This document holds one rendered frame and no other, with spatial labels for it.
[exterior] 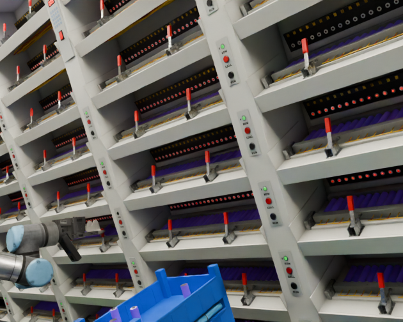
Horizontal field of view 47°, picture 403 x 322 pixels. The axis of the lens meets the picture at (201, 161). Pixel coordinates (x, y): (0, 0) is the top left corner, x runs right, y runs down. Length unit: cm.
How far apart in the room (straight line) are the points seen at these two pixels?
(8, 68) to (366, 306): 188
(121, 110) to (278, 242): 83
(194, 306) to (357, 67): 63
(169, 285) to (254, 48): 67
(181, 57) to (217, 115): 20
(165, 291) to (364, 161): 61
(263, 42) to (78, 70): 75
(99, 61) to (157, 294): 91
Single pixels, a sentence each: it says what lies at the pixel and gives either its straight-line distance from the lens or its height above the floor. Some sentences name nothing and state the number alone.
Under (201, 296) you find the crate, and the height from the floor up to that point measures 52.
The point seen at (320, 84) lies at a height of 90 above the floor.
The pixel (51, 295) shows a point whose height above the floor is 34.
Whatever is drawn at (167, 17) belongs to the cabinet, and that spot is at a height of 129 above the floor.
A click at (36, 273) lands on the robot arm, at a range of 164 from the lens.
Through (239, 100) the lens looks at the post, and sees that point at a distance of 124.
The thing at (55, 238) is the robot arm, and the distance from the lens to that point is 183.
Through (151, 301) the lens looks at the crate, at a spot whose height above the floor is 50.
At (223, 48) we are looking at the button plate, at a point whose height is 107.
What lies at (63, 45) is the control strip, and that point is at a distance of 183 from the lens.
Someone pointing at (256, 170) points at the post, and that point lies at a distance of 125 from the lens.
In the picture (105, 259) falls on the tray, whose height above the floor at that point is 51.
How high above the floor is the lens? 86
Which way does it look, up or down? 3 degrees down
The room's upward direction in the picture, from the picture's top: 17 degrees counter-clockwise
